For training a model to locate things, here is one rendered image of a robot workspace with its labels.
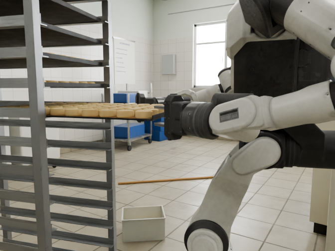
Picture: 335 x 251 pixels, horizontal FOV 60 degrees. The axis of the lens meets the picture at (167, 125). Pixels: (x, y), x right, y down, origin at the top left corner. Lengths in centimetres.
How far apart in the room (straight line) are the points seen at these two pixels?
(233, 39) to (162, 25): 592
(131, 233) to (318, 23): 179
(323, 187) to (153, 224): 120
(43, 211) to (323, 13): 87
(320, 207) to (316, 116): 182
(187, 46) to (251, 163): 555
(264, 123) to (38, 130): 62
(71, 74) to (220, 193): 427
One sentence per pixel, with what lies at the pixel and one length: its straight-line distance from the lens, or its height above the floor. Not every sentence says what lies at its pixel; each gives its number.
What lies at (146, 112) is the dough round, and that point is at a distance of 81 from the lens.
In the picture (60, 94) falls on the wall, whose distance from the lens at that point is 484.
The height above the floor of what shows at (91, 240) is 32.
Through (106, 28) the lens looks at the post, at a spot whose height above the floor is 128.
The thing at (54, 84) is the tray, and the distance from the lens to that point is 101.
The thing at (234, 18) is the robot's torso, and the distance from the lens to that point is 84.
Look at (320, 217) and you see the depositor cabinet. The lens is 239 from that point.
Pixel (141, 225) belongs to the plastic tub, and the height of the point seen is 12.
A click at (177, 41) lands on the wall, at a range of 646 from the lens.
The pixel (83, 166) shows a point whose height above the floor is 68.
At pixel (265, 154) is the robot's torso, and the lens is 87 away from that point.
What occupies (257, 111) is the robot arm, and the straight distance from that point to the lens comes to 59.
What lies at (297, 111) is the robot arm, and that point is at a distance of 58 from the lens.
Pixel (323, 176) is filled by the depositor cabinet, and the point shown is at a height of 43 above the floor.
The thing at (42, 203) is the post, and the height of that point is 69.
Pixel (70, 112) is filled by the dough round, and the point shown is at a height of 96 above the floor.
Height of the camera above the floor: 103
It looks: 7 degrees down
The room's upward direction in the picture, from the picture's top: straight up
